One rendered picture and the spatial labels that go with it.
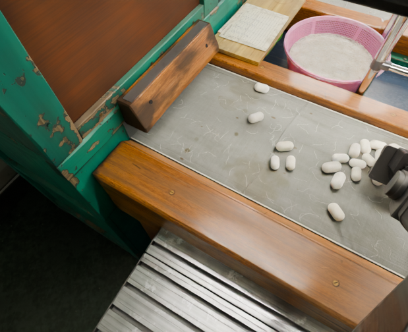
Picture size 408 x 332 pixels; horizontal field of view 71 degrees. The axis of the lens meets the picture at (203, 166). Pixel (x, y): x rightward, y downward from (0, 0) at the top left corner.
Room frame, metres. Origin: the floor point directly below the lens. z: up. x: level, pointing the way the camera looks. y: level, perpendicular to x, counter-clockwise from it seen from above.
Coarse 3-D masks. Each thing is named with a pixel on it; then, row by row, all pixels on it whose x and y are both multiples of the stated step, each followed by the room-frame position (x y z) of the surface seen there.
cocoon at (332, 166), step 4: (324, 164) 0.29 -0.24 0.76; (328, 164) 0.28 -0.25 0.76; (332, 164) 0.28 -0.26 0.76; (336, 164) 0.28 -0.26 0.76; (340, 164) 0.28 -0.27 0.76; (324, 168) 0.28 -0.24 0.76; (328, 168) 0.27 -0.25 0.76; (332, 168) 0.27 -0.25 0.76; (336, 168) 0.27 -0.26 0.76; (340, 168) 0.28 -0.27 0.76; (324, 172) 0.27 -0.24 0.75; (328, 172) 0.27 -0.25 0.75; (332, 172) 0.27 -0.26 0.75
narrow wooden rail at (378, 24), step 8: (312, 0) 0.85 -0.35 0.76; (304, 8) 0.82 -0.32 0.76; (312, 8) 0.81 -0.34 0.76; (320, 8) 0.81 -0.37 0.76; (328, 8) 0.81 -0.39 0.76; (336, 8) 0.81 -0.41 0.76; (344, 8) 0.80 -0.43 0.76; (296, 16) 0.83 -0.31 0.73; (304, 16) 0.82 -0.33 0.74; (312, 16) 0.80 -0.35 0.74; (344, 16) 0.76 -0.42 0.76; (352, 16) 0.76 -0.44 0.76; (360, 16) 0.76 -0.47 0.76; (368, 16) 0.76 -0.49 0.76; (376, 16) 0.76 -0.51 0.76; (320, 24) 0.79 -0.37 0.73; (328, 24) 0.77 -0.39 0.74; (344, 24) 0.75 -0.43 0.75; (368, 24) 0.72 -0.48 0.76; (376, 24) 0.72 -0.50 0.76; (384, 24) 0.72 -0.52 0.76; (344, 32) 0.75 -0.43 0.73; (368, 40) 0.71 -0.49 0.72; (400, 40) 0.67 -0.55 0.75; (400, 48) 0.66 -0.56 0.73
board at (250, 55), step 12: (252, 0) 0.85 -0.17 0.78; (264, 0) 0.85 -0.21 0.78; (276, 0) 0.84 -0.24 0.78; (288, 0) 0.84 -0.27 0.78; (300, 0) 0.84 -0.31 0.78; (276, 12) 0.78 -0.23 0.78; (288, 12) 0.78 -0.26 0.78; (288, 24) 0.73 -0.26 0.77; (216, 36) 0.69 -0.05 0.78; (276, 36) 0.67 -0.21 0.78; (228, 48) 0.63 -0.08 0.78; (240, 48) 0.63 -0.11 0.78; (252, 48) 0.63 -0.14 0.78; (252, 60) 0.58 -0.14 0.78
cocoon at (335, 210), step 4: (332, 204) 0.20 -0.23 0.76; (336, 204) 0.20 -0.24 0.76; (328, 208) 0.19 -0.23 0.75; (332, 208) 0.19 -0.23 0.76; (336, 208) 0.19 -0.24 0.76; (340, 208) 0.19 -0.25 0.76; (332, 212) 0.18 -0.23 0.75; (336, 212) 0.18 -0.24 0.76; (340, 212) 0.18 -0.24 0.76; (332, 216) 0.18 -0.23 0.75; (336, 216) 0.18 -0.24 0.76; (340, 216) 0.17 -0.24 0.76; (344, 216) 0.18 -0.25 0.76; (336, 220) 0.17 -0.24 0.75; (340, 220) 0.17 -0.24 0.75
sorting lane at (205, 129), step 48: (192, 96) 0.51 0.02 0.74; (240, 96) 0.50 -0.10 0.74; (288, 96) 0.49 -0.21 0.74; (144, 144) 0.37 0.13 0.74; (192, 144) 0.36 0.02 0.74; (240, 144) 0.36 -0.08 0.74; (336, 144) 0.34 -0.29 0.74; (240, 192) 0.24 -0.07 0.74; (288, 192) 0.24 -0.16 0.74; (336, 192) 0.23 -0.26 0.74; (336, 240) 0.14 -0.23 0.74; (384, 240) 0.13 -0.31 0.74
